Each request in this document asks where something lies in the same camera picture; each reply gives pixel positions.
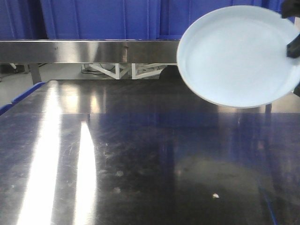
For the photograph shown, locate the stainless steel shelf rail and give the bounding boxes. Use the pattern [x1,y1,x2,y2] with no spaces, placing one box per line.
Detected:
[0,40,179,64]

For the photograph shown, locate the blue crate upper left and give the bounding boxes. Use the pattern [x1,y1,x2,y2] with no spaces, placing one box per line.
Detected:
[40,0,161,40]

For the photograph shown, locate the pale blue plate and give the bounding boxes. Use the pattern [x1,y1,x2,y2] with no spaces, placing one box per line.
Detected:
[177,5,300,108]

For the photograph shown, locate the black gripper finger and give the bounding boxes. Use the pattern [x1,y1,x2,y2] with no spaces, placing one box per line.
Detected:
[281,0,300,19]
[286,34,300,58]

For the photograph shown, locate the blue crate upper middle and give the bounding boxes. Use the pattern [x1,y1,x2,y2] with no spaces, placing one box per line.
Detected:
[159,0,282,40]

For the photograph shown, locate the blue crate far left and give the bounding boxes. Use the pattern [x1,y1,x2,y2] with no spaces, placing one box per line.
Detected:
[0,0,47,40]

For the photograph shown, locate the steel shelf leg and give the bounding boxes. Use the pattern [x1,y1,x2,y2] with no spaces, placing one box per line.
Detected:
[29,63,42,84]

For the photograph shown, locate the blue crate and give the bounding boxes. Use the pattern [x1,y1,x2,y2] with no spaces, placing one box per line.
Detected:
[159,0,282,40]
[40,0,161,40]
[0,0,47,40]

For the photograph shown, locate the blue bin left of table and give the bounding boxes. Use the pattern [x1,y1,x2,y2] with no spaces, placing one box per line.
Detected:
[0,82,45,115]

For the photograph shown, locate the white metal frame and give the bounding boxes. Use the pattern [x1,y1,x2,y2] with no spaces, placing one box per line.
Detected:
[81,63,177,80]

